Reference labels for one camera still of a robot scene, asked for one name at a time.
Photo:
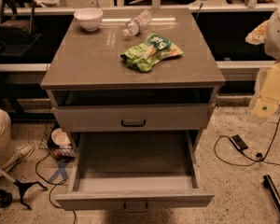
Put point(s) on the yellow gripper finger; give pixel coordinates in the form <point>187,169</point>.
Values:
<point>268,100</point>

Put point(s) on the white bowl in basket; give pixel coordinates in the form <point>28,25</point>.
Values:
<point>60,138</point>

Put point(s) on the person's leg beige trousers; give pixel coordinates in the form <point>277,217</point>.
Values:
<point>5,128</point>

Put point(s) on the drawer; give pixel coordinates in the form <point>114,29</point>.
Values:
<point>124,118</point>
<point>134,171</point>

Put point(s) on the grey drawer cabinet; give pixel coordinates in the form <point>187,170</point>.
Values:
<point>87,69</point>

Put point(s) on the black phone on floor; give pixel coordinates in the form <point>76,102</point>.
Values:
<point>238,142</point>

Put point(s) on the wire basket with items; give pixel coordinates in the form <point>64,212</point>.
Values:
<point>57,152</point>

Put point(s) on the black bar on floor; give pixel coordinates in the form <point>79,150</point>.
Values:
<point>269,184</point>

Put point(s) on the black chair left background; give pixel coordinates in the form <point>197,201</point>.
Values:
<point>17,28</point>

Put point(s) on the clear plastic water bottle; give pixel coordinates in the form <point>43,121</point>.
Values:
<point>135,25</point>

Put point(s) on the white sneaker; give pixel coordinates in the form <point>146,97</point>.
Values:
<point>17,157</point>

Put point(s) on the green chip bag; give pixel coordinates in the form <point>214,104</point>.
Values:
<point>153,50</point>

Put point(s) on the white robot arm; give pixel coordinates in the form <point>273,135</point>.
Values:
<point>268,34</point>

